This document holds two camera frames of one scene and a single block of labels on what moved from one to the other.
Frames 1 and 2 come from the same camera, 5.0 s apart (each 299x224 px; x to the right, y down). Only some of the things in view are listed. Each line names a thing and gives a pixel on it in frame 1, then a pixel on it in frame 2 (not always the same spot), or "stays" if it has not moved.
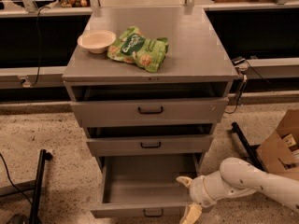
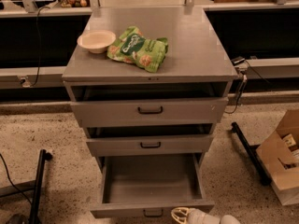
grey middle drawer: x=149 y=145 stays
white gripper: x=197 y=189 → x=202 y=217
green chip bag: x=135 y=48 stays
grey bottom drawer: x=145 y=186 stays
